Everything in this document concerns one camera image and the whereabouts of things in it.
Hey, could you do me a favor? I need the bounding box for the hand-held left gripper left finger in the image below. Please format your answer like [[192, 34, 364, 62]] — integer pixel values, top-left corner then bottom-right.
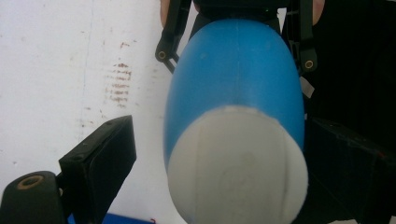
[[58, 114, 138, 224]]

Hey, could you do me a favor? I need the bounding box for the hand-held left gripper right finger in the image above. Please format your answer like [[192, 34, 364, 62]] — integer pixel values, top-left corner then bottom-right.
[[292, 117, 396, 224]]

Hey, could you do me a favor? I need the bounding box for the blue cardboard box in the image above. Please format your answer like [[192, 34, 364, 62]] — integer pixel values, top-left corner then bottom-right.
[[66, 212, 157, 224]]

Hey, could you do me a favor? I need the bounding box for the blue bottle with white cap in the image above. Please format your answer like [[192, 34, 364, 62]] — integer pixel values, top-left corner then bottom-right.
[[163, 18, 310, 224]]

